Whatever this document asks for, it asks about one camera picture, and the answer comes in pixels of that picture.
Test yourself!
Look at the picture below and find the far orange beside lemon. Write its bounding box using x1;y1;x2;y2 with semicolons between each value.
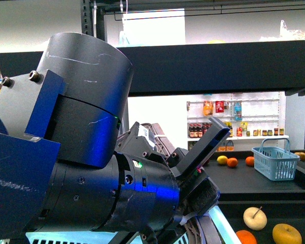
227;158;238;168

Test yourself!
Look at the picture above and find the black upper shelf board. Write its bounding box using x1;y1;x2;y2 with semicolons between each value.
0;39;305;97

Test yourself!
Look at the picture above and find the white pear with stem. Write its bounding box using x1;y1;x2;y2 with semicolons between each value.
243;206;267;231

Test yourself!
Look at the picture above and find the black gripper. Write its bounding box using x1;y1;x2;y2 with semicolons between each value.
167;117;230;216

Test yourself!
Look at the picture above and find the white retail wall shelf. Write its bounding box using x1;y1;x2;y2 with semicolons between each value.
186;91;288;151

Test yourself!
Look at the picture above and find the far orange near basket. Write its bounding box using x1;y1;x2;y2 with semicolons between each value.
245;156;255;167

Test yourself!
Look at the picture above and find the far yellow lemon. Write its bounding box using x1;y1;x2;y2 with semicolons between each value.
217;156;228;165

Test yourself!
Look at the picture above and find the small orange tangerine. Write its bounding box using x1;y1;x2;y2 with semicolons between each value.
236;230;257;244

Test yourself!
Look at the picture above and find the black front fruit tray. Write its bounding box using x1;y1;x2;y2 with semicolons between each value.
219;202;305;243

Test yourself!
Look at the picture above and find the teal plastic basket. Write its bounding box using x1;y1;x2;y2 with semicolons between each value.
26;206;240;243

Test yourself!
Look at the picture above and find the black perforated shelf post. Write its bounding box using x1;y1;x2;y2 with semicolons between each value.
79;0;107;41

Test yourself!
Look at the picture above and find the light blue shopping basket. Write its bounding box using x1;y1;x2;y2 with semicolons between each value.
251;138;300;181

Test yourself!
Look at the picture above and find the golden pear apple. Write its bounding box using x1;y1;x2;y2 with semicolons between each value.
272;223;302;244

